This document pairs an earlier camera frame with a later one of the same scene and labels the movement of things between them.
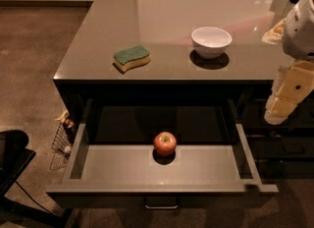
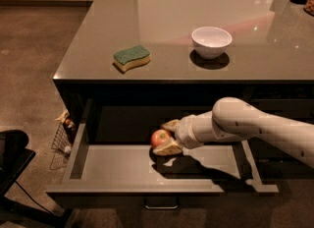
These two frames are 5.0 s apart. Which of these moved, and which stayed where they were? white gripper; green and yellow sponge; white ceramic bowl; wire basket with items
Moved: white gripper
Stayed: white ceramic bowl; green and yellow sponge; wire basket with items
